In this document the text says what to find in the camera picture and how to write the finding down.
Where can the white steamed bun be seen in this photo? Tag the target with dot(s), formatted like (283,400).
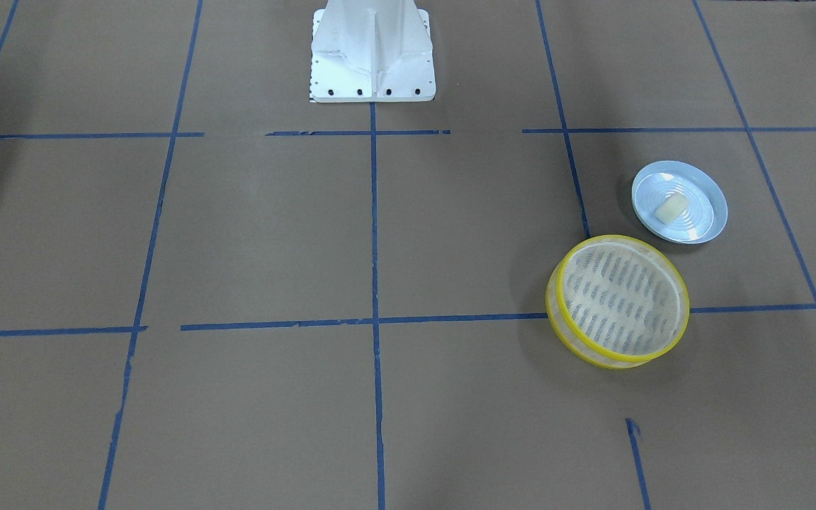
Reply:
(671,208)

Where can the yellow rimmed steamer basket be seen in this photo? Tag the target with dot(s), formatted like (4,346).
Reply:
(616,302)

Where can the light blue plate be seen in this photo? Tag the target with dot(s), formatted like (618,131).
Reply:
(707,214)

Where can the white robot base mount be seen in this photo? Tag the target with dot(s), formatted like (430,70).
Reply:
(366,51)

